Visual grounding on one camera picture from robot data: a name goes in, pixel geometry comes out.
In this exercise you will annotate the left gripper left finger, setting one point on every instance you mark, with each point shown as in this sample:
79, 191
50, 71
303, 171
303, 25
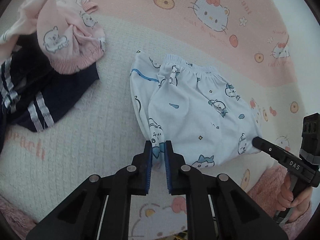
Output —
99, 208

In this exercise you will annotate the pink fuzzy left sleeve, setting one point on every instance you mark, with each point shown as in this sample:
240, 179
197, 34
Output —
19, 221

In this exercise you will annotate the person's right hand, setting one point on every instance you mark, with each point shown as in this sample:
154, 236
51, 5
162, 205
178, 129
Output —
285, 198

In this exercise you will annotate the navy striped garment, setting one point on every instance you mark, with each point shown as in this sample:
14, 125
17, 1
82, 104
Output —
33, 94

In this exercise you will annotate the pink cartoon pajama garment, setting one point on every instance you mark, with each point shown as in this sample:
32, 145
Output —
67, 33

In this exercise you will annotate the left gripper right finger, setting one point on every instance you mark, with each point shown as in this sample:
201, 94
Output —
217, 208

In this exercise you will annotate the pink Hello Kitty blanket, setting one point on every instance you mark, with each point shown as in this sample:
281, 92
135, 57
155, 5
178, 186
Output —
246, 41

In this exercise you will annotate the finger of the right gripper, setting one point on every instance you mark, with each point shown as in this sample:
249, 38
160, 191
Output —
279, 154

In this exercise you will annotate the light blue cartoon pajama pants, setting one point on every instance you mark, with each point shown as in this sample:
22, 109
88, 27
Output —
194, 107

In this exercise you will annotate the gold wire stool frame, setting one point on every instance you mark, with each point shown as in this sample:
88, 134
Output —
181, 236

